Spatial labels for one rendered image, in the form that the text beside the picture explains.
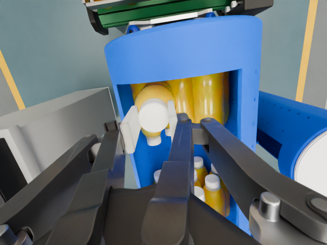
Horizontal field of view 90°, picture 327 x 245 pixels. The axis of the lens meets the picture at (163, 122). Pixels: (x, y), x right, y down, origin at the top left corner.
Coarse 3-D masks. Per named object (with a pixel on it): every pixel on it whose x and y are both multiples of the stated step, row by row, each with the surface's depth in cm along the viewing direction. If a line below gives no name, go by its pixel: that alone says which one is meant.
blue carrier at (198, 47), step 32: (160, 32) 19; (192, 32) 19; (224, 32) 20; (256, 32) 22; (128, 64) 23; (160, 64) 21; (192, 64) 20; (224, 64) 21; (256, 64) 24; (128, 96) 40; (256, 96) 27; (256, 128) 30; (160, 160) 53
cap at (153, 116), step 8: (144, 104) 21; (152, 104) 20; (160, 104) 20; (144, 112) 20; (152, 112) 20; (160, 112) 20; (144, 120) 20; (152, 120) 20; (160, 120) 20; (168, 120) 20; (144, 128) 21; (152, 128) 21; (160, 128) 21
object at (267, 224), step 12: (264, 192) 6; (252, 204) 6; (264, 204) 5; (276, 204) 5; (252, 216) 6; (264, 216) 6; (276, 216) 5; (252, 228) 6; (264, 228) 5; (276, 228) 5; (288, 228) 5; (264, 240) 5; (276, 240) 5; (288, 240) 5; (300, 240) 5; (312, 240) 5
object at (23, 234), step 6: (0, 228) 6; (6, 228) 6; (0, 234) 6; (6, 234) 6; (12, 234) 6; (18, 234) 6; (24, 234) 6; (0, 240) 6; (6, 240) 6; (12, 240) 6; (18, 240) 6; (24, 240) 6; (30, 240) 7
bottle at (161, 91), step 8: (144, 88) 24; (152, 88) 23; (160, 88) 24; (168, 88) 26; (136, 96) 25; (144, 96) 22; (152, 96) 22; (160, 96) 22; (168, 96) 23; (136, 104) 23; (176, 104) 26
